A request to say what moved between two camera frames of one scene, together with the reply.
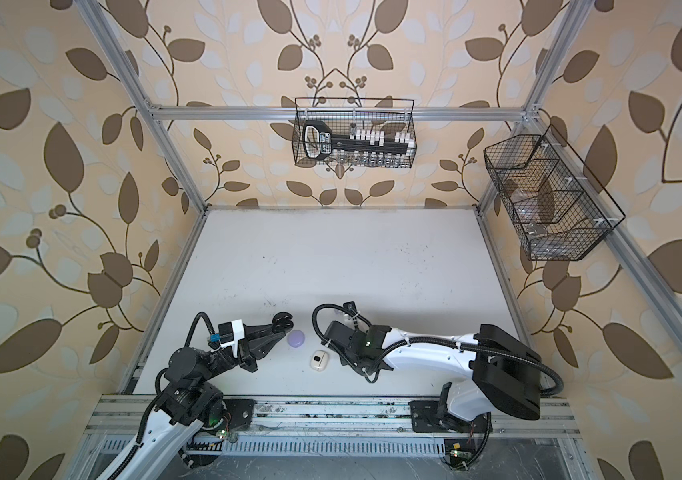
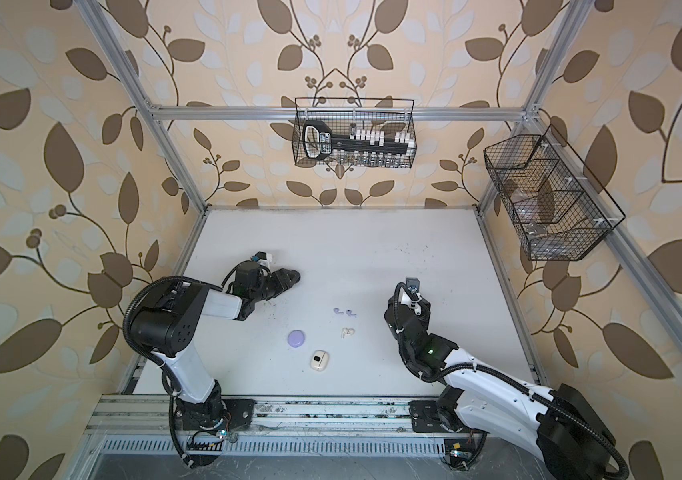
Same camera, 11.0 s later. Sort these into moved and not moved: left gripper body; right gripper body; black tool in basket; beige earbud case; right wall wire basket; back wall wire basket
Moved: right gripper body; left gripper body
Not moved: back wall wire basket; beige earbud case; right wall wire basket; black tool in basket
